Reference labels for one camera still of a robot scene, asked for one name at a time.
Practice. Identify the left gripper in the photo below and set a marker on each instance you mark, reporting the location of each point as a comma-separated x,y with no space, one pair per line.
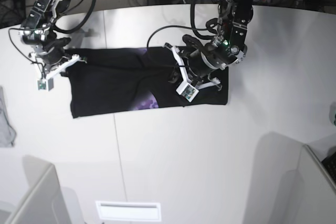
205,59

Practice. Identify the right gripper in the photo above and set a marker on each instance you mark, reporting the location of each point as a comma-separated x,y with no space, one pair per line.
51,52

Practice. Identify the black T-shirt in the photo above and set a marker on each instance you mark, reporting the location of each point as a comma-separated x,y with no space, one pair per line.
128,79

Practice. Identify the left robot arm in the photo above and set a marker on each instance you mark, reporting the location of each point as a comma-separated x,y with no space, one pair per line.
232,23

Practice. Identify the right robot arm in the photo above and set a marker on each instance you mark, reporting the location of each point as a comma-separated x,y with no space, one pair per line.
39,30

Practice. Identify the grey cloth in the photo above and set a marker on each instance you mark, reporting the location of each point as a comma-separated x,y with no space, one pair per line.
8,134

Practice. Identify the grey partition panel left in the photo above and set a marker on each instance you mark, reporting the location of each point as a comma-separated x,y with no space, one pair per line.
37,196

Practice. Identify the grey partition panel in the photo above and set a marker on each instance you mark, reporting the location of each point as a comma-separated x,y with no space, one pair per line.
37,196
306,194

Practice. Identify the black keyboard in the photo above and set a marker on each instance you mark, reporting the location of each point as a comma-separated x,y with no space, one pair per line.
329,164

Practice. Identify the grey partition panel right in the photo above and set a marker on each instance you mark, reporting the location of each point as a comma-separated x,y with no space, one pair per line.
306,194

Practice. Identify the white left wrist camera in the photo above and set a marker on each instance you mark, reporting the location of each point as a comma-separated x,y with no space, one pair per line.
187,91

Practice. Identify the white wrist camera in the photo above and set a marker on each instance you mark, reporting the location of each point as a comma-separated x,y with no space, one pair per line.
187,91
45,84

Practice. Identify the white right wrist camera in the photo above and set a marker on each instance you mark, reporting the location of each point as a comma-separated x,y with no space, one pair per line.
45,84

